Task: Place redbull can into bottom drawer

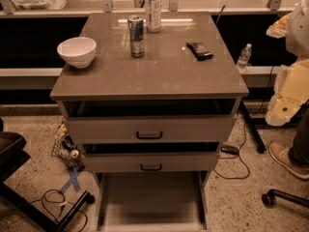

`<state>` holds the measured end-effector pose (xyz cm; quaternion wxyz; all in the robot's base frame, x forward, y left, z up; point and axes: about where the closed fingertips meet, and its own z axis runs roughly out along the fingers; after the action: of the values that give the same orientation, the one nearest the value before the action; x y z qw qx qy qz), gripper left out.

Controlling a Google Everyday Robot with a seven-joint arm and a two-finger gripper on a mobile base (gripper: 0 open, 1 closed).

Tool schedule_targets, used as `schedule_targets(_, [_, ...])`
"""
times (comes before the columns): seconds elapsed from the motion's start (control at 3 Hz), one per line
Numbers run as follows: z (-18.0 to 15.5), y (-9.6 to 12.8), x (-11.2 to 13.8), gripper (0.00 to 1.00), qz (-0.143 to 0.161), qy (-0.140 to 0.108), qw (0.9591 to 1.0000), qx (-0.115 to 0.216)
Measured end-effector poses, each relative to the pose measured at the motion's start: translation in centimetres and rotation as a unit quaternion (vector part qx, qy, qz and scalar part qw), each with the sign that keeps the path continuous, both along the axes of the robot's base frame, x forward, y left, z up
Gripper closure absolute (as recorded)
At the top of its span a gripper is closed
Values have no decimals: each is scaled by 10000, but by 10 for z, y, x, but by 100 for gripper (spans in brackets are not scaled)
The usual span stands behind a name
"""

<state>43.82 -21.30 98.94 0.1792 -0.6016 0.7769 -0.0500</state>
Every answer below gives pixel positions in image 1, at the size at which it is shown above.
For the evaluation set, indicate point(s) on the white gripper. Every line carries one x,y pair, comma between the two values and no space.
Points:
298,33

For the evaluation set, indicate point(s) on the redbull can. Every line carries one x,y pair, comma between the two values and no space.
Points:
136,30

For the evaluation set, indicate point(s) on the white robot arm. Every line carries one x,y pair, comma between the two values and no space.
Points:
295,28

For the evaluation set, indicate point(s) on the grey drawer cabinet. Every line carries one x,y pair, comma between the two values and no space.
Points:
166,81

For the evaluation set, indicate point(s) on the open bottom drawer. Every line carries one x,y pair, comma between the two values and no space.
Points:
151,202

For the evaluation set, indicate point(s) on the small water bottle on ledge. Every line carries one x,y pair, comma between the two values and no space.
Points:
244,57

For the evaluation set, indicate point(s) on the tan shoe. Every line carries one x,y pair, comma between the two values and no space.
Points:
281,155

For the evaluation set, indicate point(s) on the dark trouser leg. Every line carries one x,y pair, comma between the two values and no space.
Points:
299,153

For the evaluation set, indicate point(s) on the black table leg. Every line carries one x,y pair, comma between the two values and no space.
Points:
261,148

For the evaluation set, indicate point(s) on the black power adapter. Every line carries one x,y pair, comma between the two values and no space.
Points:
230,150

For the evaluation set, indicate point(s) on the dark snack bar wrapper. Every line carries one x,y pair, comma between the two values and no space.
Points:
199,51

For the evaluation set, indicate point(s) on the black chair base wheel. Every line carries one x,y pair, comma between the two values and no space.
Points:
269,198

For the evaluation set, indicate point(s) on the clear plastic water bottle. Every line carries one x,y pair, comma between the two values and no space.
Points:
153,15

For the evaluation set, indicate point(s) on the white ceramic bowl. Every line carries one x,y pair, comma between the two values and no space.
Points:
78,52

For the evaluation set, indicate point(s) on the blue tape cross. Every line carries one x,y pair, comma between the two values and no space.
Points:
72,182

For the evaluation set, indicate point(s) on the black stand left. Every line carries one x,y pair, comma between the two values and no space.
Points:
40,179

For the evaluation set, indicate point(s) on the middle drawer with handle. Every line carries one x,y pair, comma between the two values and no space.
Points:
148,162

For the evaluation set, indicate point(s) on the drawer with handle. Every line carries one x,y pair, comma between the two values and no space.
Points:
148,162
99,130

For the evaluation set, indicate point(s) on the top drawer with handle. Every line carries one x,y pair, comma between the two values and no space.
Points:
99,130

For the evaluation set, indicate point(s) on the wire basket with cans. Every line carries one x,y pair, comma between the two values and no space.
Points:
65,150

